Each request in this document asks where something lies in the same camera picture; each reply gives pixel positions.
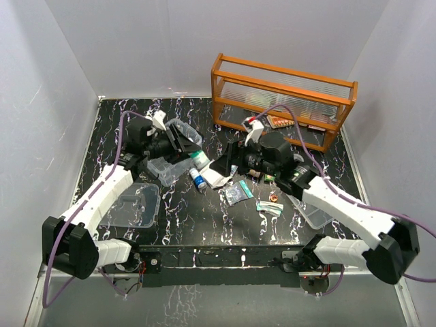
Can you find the brown bottle orange cap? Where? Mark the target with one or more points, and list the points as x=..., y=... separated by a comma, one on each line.
x=255, y=173

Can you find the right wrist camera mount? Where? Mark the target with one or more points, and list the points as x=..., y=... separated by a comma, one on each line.
x=254, y=128

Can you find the blue header plastic packet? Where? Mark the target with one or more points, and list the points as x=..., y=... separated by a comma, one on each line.
x=237, y=192

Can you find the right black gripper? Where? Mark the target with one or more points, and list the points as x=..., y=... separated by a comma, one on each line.
x=234, y=152

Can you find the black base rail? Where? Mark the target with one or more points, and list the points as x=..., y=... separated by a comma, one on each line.
x=158, y=266

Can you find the blue white bandage roll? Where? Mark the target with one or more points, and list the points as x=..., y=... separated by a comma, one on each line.
x=198, y=180

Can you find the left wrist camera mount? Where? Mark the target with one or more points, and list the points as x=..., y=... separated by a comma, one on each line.
x=157, y=119

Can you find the small green box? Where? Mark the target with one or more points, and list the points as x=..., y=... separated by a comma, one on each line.
x=269, y=178

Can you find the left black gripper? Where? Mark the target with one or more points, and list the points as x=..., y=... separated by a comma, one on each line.
x=180, y=144

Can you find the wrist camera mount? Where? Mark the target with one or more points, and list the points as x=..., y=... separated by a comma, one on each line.
x=157, y=119
x=254, y=128

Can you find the clear plastic medicine box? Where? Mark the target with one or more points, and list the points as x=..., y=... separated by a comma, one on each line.
x=170, y=167

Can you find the orange wooden shelf rack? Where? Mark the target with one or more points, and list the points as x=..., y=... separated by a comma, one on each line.
x=317, y=104

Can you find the clear compartment organizer tray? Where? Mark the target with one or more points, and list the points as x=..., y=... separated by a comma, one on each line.
x=315, y=217

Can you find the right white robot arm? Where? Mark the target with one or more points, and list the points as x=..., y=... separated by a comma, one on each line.
x=386, y=245

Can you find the clear plastic box lid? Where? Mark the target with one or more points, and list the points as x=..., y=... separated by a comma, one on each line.
x=136, y=207

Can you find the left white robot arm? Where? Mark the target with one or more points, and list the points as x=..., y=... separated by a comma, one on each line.
x=67, y=241

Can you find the white medicine bottle green label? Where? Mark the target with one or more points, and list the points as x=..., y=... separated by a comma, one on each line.
x=200, y=159

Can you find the white gauze pad packet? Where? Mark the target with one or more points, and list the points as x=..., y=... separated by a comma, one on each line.
x=213, y=178

